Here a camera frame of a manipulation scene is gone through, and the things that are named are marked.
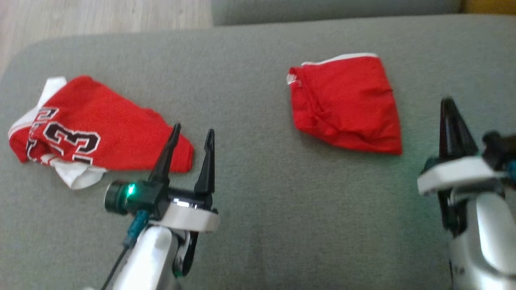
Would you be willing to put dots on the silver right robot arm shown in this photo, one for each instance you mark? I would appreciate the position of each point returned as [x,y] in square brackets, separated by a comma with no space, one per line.
[487,241]

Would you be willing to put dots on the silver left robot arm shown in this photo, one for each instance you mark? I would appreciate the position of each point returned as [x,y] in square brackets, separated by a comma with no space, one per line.
[149,257]

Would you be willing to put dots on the grey sofa seat cushion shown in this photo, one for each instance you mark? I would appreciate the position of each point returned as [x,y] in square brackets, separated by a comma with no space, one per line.
[258,225]

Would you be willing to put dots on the red shorts with white trim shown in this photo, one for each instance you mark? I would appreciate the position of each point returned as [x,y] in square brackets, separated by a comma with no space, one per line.
[346,104]

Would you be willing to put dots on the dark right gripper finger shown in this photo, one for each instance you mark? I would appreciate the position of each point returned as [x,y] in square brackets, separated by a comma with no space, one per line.
[445,129]
[463,143]

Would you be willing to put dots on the red basketball jersey number 23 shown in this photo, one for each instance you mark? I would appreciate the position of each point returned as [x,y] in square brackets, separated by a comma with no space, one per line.
[109,121]

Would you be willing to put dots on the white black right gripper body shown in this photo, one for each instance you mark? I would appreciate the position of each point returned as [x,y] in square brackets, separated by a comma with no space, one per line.
[455,175]

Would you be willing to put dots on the mustard yellow upholstered furniture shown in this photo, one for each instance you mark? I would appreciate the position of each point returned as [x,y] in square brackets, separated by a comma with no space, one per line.
[489,6]

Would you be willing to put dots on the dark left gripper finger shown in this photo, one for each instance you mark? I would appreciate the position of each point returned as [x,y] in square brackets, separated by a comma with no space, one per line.
[206,165]
[165,157]

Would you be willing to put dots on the grey sofa cushion with seam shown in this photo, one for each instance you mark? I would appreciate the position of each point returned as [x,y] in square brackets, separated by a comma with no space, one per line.
[330,10]

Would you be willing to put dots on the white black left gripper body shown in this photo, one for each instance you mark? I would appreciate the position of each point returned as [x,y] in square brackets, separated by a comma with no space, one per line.
[189,215]

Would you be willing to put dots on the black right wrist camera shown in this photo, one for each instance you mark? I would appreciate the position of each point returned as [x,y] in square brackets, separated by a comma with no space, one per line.
[500,147]

